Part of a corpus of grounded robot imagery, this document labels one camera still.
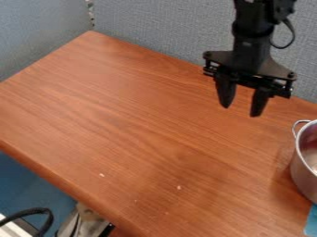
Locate metal pot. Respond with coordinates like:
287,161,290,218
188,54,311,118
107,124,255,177
290,119,317,204

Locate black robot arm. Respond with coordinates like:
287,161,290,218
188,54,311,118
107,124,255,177
203,0,297,117

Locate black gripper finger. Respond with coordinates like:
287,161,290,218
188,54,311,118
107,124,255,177
214,74,238,108
250,87,273,117

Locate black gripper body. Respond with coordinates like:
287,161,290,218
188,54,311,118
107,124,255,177
203,36,295,98

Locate metal table leg bracket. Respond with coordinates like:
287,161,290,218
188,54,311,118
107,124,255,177
55,203,115,237

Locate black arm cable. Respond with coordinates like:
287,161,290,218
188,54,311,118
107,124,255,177
269,18,297,50

